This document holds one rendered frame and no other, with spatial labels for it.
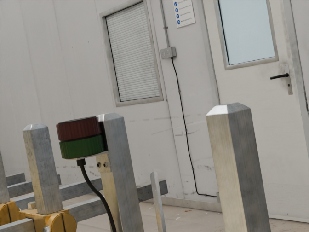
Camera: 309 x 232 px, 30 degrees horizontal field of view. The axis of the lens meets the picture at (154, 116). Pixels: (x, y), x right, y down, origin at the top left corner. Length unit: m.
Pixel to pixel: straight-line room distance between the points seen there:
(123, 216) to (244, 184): 0.26
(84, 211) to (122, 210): 0.31
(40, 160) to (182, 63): 4.04
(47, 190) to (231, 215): 0.48
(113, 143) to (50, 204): 0.27
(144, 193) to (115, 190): 0.39
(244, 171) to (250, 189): 0.02
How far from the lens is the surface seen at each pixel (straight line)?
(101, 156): 0.82
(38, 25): 7.56
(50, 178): 1.04
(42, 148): 1.04
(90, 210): 1.13
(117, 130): 0.81
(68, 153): 0.78
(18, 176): 1.87
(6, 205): 1.25
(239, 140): 0.61
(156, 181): 0.91
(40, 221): 1.05
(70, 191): 1.39
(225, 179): 0.63
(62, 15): 6.91
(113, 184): 0.81
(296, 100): 4.12
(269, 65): 4.26
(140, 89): 5.69
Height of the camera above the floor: 1.16
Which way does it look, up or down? 3 degrees down
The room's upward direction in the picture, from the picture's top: 10 degrees counter-clockwise
